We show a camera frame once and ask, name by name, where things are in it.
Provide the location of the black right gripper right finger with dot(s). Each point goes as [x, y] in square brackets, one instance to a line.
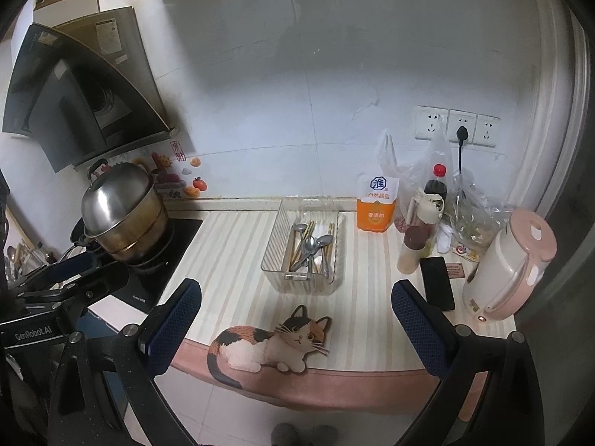
[509, 410]

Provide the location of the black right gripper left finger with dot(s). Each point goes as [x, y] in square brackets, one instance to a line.
[83, 411]

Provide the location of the oval steel spoon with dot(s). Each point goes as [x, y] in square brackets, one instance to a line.
[322, 243]

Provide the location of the small steel teaspoon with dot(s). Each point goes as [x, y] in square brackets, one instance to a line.
[328, 266]

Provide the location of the large steel spoon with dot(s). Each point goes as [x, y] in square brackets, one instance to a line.
[308, 250]

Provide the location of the round steel soup spoon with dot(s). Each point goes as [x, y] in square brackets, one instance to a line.
[299, 229]

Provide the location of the black induction cooktop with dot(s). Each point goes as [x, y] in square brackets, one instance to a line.
[145, 278]

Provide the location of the black smartphone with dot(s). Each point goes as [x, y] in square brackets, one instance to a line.
[438, 290]

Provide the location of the pink white electric kettle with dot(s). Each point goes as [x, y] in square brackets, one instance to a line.
[511, 267]

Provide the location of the stainless steel pot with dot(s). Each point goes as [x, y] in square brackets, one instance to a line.
[122, 211]

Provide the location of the clear plastic bag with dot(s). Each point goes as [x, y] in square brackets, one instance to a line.
[472, 216]

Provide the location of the white lidded bottle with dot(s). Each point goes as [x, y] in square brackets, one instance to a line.
[425, 210]

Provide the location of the striped cat print mat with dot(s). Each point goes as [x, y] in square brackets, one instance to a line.
[368, 363]

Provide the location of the red cap sauce bottle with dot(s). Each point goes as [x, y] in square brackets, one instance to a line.
[437, 183]

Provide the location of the black range hood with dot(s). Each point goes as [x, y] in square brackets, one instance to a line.
[84, 88]

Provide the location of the clear plastic utensil tray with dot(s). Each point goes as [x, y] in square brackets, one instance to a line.
[308, 280]

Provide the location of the black power plug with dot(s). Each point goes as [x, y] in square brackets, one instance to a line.
[462, 135]

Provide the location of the fruit wall stickers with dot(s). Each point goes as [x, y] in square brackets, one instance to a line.
[177, 170]

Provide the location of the white wall socket panel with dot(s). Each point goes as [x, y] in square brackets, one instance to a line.
[483, 130]

